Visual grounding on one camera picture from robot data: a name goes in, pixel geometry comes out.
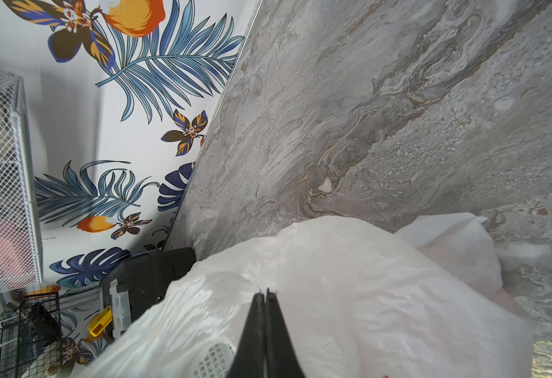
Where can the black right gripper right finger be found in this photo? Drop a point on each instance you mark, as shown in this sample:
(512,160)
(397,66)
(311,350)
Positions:
(281,360)

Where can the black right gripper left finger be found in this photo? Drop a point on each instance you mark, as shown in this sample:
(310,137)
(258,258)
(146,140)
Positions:
(249,360)

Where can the white perforated plastic basket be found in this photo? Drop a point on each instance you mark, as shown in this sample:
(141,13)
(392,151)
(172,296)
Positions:
(215,363)

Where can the white plastic bag red print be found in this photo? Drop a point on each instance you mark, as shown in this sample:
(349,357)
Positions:
(358,301)

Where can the black toolbox yellow handle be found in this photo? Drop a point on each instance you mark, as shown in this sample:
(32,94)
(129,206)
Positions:
(136,285)

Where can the black wire basket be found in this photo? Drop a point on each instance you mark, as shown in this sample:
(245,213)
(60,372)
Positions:
(31,338)

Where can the white mesh wall shelf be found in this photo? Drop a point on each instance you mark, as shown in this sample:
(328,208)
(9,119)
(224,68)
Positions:
(17,199)

